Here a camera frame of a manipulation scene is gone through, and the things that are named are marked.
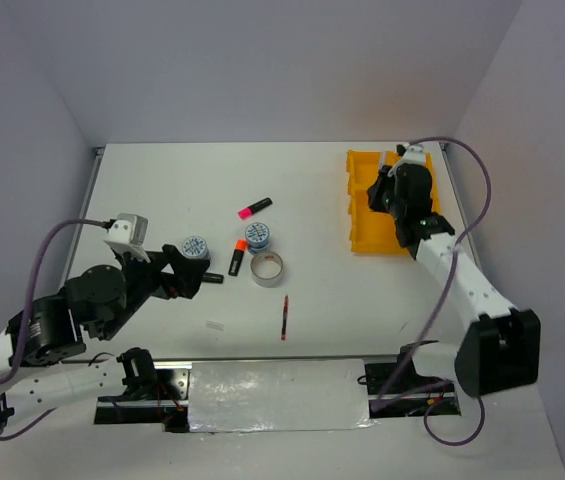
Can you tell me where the orange highlighter marker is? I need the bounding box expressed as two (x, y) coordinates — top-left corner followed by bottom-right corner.
(228, 239), (248, 277)

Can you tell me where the right table aluminium rail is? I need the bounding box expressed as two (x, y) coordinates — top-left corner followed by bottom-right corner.
(438, 141), (482, 269)

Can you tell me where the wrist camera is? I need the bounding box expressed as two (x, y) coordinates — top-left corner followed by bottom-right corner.
(391, 144), (427, 175)
(103, 213), (151, 263)

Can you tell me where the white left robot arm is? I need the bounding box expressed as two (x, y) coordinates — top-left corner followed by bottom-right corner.
(0, 244), (210, 441)

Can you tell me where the yellow compartment tray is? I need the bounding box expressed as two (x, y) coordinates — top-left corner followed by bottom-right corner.
(346, 145), (455, 256)

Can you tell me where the table aluminium rail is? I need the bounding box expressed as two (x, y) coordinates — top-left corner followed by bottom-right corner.
(438, 141), (482, 269)
(60, 146), (105, 285)

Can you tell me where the blue highlighter marker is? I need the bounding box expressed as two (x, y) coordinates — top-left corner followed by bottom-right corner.
(202, 273), (224, 284)

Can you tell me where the blue paint jar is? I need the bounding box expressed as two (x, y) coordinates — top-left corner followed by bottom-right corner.
(181, 235), (211, 260)
(244, 222), (271, 255)

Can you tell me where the red gel pen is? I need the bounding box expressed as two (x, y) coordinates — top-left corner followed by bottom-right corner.
(280, 294), (290, 341)

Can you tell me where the pink highlighter marker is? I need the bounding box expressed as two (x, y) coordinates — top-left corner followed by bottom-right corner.
(238, 197), (273, 220)

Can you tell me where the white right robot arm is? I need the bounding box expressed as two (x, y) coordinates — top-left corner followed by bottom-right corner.
(367, 163), (541, 398)

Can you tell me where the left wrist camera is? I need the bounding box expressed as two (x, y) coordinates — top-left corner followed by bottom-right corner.
(103, 213), (151, 263)

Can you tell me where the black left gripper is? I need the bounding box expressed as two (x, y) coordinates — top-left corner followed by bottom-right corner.
(100, 243), (212, 339)

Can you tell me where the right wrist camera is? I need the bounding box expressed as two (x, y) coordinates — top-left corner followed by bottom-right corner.
(391, 144), (427, 175)

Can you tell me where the clear pen cap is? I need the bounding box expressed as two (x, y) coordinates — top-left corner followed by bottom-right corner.
(206, 321), (225, 331)

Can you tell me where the left table aluminium rail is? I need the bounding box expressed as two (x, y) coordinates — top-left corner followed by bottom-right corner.
(60, 146), (105, 285)

